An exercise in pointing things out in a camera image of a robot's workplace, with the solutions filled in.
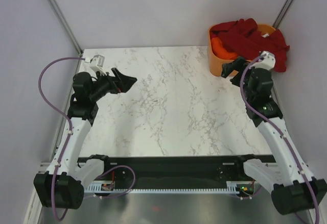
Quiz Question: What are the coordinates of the orange t shirt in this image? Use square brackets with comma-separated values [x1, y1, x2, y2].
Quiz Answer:
[211, 37, 238, 60]

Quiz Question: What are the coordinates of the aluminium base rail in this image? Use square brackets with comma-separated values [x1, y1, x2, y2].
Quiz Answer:
[38, 55, 82, 176]

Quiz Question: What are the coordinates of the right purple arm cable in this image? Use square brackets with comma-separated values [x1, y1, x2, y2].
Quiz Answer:
[240, 55, 320, 224]

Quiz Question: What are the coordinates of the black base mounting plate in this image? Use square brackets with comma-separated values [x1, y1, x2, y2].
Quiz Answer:
[76, 154, 275, 190]

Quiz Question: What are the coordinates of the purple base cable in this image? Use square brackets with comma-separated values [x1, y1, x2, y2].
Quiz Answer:
[84, 165, 136, 201]
[229, 180, 263, 201]

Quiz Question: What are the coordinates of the aluminium frame post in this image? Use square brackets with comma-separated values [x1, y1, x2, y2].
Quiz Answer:
[47, 0, 83, 56]
[273, 0, 295, 29]

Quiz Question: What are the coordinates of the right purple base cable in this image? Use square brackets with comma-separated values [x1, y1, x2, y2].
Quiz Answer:
[229, 180, 263, 201]

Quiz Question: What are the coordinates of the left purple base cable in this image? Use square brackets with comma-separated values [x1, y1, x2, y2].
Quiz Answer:
[84, 165, 136, 201]

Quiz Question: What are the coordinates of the white slotted cable duct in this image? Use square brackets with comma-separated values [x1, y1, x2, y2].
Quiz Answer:
[84, 181, 255, 194]

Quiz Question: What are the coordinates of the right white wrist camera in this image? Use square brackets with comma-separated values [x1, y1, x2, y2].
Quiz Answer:
[256, 51, 276, 71]

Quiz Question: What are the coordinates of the orange plastic basket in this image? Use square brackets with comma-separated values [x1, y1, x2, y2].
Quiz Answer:
[207, 23, 276, 77]

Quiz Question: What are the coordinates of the left aluminium frame post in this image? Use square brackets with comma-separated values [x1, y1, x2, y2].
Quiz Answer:
[47, 0, 83, 56]

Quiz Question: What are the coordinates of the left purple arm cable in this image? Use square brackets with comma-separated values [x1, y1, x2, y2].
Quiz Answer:
[38, 57, 89, 222]

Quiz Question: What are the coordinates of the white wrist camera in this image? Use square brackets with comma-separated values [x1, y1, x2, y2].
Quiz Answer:
[256, 51, 276, 71]
[84, 55, 107, 76]

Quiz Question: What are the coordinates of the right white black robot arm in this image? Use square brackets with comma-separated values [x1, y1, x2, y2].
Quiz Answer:
[221, 57, 326, 217]

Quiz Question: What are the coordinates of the dark red t shirt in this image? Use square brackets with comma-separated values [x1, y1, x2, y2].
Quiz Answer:
[210, 18, 290, 72]

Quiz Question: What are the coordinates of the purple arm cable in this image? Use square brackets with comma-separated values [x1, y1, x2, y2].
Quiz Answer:
[38, 57, 89, 222]
[240, 55, 320, 224]

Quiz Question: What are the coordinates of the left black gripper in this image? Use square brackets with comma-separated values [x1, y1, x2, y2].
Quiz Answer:
[89, 68, 136, 102]

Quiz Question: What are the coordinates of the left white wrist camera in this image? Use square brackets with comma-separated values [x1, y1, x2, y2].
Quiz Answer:
[84, 55, 107, 76]

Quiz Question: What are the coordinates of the right aluminium frame post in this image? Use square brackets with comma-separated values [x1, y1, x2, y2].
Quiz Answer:
[273, 0, 295, 29]

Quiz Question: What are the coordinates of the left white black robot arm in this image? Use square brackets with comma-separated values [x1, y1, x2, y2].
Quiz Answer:
[34, 68, 137, 209]

